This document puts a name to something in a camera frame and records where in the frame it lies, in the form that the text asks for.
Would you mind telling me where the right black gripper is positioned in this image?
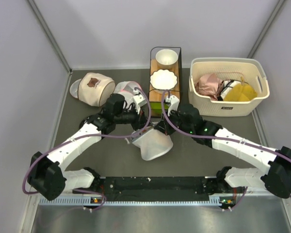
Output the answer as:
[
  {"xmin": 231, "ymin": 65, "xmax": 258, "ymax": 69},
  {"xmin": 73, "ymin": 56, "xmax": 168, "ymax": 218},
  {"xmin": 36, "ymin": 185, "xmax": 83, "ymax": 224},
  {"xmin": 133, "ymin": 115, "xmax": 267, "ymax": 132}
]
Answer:
[{"xmin": 155, "ymin": 108, "xmax": 194, "ymax": 136}]

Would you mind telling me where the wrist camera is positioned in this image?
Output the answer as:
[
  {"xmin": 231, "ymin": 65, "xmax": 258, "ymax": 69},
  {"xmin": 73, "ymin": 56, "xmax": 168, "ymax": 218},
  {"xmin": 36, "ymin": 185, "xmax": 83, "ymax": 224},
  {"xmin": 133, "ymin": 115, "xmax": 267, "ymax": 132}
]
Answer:
[
  {"xmin": 132, "ymin": 94, "xmax": 147, "ymax": 114},
  {"xmin": 165, "ymin": 95, "xmax": 180, "ymax": 116}
]

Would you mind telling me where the purple cable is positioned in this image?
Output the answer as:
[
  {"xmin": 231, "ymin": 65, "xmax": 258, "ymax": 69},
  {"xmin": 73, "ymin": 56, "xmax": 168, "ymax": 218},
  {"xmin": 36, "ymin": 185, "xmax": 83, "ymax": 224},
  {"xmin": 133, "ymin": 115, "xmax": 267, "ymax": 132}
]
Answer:
[
  {"xmin": 22, "ymin": 87, "xmax": 151, "ymax": 212},
  {"xmin": 161, "ymin": 90, "xmax": 291, "ymax": 212}
]

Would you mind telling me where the white scalloped plate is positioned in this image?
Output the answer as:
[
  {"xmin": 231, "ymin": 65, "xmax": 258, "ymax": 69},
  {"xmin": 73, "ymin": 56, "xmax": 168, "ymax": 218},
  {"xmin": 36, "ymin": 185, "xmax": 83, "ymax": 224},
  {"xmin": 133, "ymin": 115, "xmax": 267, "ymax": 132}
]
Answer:
[{"xmin": 150, "ymin": 69, "xmax": 178, "ymax": 91}]

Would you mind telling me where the slotted cable duct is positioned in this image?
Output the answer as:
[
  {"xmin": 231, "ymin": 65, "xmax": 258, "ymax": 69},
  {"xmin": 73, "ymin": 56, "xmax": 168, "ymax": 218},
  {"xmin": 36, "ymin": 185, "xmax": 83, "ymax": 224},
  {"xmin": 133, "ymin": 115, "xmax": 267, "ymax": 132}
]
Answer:
[{"xmin": 39, "ymin": 195, "xmax": 235, "ymax": 207}]

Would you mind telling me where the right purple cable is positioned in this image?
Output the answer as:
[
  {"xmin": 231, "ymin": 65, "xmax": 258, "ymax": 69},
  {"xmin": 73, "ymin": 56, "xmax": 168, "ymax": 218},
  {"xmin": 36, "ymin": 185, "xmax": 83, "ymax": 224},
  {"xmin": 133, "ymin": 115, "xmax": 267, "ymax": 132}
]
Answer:
[{"xmin": 161, "ymin": 90, "xmax": 291, "ymax": 212}]

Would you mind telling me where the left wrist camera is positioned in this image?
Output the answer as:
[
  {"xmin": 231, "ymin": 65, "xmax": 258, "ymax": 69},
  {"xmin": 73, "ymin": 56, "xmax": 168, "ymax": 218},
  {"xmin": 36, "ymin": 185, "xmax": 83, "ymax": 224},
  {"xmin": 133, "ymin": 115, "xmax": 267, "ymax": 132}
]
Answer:
[{"xmin": 132, "ymin": 94, "xmax": 147, "ymax": 114}]

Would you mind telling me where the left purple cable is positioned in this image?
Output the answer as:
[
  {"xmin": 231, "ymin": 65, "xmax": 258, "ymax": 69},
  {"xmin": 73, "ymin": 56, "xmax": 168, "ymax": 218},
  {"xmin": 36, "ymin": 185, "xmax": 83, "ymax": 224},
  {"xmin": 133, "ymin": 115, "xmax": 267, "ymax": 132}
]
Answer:
[{"xmin": 22, "ymin": 87, "xmax": 151, "ymax": 212}]

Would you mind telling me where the white mesh laundry bag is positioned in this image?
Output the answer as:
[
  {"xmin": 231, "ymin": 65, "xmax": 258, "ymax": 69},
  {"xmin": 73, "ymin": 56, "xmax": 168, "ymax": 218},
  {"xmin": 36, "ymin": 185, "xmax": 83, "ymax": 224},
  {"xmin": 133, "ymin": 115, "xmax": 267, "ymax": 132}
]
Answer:
[{"xmin": 125, "ymin": 126, "xmax": 173, "ymax": 161}]

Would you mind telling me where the cream plastic laundry basket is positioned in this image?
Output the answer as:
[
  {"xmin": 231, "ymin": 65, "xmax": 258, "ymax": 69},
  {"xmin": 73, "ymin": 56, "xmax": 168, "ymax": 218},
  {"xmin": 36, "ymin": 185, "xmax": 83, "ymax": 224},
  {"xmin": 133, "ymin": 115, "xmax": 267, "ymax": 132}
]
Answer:
[{"xmin": 188, "ymin": 57, "xmax": 270, "ymax": 117}]

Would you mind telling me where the beige bear cap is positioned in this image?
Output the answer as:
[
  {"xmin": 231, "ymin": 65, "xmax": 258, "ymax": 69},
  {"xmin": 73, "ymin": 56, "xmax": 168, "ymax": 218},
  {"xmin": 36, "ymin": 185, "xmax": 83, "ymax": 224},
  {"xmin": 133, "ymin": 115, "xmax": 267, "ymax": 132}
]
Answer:
[{"xmin": 69, "ymin": 72, "xmax": 115, "ymax": 107}]

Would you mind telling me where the black wire wooden rack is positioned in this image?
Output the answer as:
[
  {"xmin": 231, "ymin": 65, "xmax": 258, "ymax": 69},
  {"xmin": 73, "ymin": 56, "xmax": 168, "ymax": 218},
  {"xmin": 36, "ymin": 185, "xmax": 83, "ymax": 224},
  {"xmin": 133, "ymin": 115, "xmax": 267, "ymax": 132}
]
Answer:
[{"xmin": 148, "ymin": 46, "xmax": 183, "ymax": 119}]

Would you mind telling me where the yellow garment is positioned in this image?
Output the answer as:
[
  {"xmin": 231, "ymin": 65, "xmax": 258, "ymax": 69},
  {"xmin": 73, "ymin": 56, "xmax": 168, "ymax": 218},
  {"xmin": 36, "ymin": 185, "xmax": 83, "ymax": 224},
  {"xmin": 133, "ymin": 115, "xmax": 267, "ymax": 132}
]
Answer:
[{"xmin": 223, "ymin": 83, "xmax": 258, "ymax": 102}]

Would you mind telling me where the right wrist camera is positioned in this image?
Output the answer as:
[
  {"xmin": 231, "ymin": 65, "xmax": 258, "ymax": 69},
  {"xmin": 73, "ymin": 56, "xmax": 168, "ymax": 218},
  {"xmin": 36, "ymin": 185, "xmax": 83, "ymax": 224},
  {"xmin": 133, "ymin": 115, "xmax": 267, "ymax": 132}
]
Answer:
[{"xmin": 165, "ymin": 95, "xmax": 180, "ymax": 116}]

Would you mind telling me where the white round bowl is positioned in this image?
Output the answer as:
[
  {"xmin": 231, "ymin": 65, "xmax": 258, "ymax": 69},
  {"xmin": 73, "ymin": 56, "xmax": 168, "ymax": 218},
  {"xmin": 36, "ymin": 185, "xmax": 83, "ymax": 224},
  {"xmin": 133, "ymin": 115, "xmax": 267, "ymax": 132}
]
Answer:
[{"xmin": 155, "ymin": 49, "xmax": 178, "ymax": 69}]

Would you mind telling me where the pink-trimmed mesh laundry bag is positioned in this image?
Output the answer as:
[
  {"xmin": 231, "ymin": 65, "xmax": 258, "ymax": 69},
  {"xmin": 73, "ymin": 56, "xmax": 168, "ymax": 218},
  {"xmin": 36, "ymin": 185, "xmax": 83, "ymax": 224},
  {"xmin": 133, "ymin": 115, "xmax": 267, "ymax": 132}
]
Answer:
[{"xmin": 114, "ymin": 81, "xmax": 141, "ymax": 105}]

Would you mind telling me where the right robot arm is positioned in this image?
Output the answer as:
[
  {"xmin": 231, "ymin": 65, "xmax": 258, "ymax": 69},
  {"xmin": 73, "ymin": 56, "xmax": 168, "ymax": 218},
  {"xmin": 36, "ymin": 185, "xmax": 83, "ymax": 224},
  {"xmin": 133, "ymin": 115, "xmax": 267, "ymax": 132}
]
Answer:
[{"xmin": 161, "ymin": 103, "xmax": 291, "ymax": 199}]

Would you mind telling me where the black white striped garment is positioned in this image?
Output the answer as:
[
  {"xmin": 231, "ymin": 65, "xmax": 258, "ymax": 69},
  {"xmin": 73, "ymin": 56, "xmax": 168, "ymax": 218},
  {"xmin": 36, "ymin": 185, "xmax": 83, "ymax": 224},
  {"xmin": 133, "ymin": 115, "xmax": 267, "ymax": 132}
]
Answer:
[{"xmin": 217, "ymin": 80, "xmax": 241, "ymax": 101}]

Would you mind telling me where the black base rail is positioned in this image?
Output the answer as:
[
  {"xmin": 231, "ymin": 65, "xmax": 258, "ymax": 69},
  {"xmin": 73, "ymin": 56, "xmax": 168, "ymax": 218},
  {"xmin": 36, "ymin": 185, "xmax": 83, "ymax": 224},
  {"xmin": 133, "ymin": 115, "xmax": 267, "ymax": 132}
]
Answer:
[{"xmin": 100, "ymin": 177, "xmax": 218, "ymax": 194}]

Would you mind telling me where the pink garment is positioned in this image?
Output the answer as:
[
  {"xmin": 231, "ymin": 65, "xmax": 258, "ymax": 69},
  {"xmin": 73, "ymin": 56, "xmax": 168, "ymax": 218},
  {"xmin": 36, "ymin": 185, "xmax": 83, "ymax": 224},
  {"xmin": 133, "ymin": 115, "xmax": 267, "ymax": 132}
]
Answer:
[{"xmin": 195, "ymin": 73, "xmax": 223, "ymax": 100}]

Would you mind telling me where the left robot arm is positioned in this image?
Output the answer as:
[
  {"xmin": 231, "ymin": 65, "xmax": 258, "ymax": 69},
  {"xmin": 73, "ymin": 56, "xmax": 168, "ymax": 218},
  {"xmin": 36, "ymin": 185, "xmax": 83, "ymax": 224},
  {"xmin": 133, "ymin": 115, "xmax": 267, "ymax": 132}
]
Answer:
[{"xmin": 23, "ymin": 90, "xmax": 150, "ymax": 200}]

